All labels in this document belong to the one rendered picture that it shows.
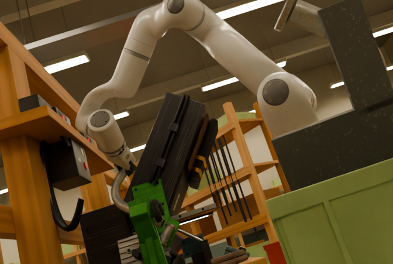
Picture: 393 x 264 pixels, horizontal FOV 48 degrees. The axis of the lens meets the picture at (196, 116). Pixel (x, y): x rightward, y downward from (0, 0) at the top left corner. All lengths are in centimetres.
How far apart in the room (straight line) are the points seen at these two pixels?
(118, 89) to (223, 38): 37
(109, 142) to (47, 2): 445
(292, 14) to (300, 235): 26
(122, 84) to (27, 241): 58
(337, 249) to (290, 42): 923
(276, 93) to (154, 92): 821
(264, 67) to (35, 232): 87
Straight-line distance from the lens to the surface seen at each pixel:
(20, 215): 156
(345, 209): 42
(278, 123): 109
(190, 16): 126
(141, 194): 172
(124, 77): 139
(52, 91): 216
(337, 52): 52
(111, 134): 140
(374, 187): 43
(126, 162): 153
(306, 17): 54
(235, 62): 121
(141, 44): 139
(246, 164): 424
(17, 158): 160
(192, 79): 923
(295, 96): 107
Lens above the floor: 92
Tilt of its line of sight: 18 degrees up
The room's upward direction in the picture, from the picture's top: 18 degrees counter-clockwise
